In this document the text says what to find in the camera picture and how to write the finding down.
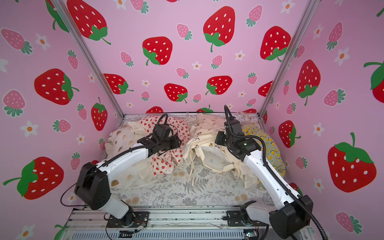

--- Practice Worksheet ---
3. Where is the aluminium frame post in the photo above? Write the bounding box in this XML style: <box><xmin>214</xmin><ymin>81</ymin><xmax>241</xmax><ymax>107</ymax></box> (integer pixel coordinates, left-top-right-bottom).
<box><xmin>258</xmin><ymin>0</ymin><xmax>320</xmax><ymax>118</ymax></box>
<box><xmin>53</xmin><ymin>1</ymin><xmax>125</xmax><ymax>119</ymax></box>

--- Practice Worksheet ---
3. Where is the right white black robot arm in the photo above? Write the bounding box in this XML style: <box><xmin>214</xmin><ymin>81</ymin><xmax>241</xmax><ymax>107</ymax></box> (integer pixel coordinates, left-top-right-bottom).
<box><xmin>215</xmin><ymin>120</ymin><xmax>314</xmax><ymax>240</ymax></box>

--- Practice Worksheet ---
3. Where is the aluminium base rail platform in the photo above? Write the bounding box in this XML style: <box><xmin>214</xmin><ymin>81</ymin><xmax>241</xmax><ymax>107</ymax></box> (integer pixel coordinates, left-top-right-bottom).
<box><xmin>58</xmin><ymin>206</ymin><xmax>280</xmax><ymax>240</ymax></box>

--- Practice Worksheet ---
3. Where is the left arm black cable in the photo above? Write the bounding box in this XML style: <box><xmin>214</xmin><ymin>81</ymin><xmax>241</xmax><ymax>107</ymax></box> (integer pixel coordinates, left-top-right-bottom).
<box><xmin>59</xmin><ymin>113</ymin><xmax>175</xmax><ymax>208</ymax></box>

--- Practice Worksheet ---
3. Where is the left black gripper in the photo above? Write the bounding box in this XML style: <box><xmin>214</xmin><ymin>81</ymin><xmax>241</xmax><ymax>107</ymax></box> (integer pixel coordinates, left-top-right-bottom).
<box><xmin>158</xmin><ymin>135</ymin><xmax>183</xmax><ymax>152</ymax></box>

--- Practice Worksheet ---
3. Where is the grey fern print table cloth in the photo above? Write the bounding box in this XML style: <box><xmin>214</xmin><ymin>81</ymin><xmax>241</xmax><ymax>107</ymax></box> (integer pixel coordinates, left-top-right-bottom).
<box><xmin>95</xmin><ymin>113</ymin><xmax>286</xmax><ymax>208</ymax></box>

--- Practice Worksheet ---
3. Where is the cream animal print ruffled pillowcase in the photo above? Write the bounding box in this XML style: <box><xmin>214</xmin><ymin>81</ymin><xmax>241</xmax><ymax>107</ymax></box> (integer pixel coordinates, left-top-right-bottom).
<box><xmin>183</xmin><ymin>113</ymin><xmax>261</xmax><ymax>190</ymax></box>

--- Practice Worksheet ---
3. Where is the lemon print pillowcase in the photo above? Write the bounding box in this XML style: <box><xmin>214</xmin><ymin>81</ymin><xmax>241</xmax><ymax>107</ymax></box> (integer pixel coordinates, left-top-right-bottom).
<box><xmin>242</xmin><ymin>124</ymin><xmax>286</xmax><ymax>178</ymax></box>

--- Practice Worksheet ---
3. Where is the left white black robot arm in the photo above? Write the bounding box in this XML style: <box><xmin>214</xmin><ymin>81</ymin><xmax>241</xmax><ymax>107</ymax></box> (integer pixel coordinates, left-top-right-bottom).
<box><xmin>74</xmin><ymin>124</ymin><xmax>182</xmax><ymax>226</ymax></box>

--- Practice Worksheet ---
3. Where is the red strawberry print ruffled pillowcase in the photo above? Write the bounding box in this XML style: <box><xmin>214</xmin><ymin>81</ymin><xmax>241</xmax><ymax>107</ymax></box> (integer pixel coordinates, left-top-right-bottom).
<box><xmin>129</xmin><ymin>115</ymin><xmax>191</xmax><ymax>181</ymax></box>

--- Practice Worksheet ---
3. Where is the cream bear print pillow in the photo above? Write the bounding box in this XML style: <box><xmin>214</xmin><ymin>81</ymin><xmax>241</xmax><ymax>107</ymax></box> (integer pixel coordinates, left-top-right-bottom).
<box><xmin>106</xmin><ymin>123</ymin><xmax>156</xmax><ymax>190</ymax></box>

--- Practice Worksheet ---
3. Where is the left aluminium frame post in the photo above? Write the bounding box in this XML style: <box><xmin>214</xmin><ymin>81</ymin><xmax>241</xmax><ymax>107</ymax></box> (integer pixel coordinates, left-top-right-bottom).
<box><xmin>53</xmin><ymin>1</ymin><xmax>125</xmax><ymax>119</ymax></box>

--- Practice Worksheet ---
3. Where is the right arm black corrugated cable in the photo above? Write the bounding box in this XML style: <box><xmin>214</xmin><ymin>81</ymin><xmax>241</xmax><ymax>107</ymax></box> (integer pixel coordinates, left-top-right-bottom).
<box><xmin>223</xmin><ymin>104</ymin><xmax>330</xmax><ymax>240</ymax></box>

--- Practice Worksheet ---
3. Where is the right aluminium frame post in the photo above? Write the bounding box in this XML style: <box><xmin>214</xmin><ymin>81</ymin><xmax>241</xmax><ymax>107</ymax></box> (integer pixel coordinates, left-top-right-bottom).
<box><xmin>258</xmin><ymin>0</ymin><xmax>320</xmax><ymax>118</ymax></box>

